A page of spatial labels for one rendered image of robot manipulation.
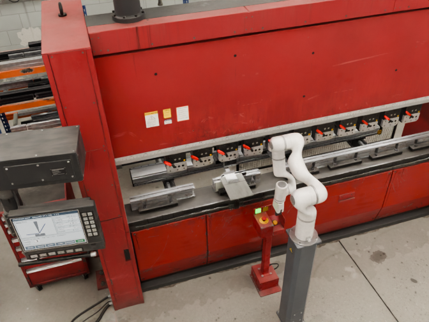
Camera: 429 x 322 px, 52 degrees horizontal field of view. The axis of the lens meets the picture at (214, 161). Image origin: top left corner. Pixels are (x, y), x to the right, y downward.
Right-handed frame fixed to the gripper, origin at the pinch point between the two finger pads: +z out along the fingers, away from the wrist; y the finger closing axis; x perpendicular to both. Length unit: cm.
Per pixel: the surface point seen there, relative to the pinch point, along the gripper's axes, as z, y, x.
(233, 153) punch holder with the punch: -36, -37, -23
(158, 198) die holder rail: -6, -37, -83
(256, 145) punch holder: -39, -37, -5
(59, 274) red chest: 69, -46, -174
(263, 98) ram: -79, -41, -1
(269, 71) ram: -99, -42, 2
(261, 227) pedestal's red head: 6.2, 4.3, -14.4
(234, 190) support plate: -13.7, -20.5, -27.7
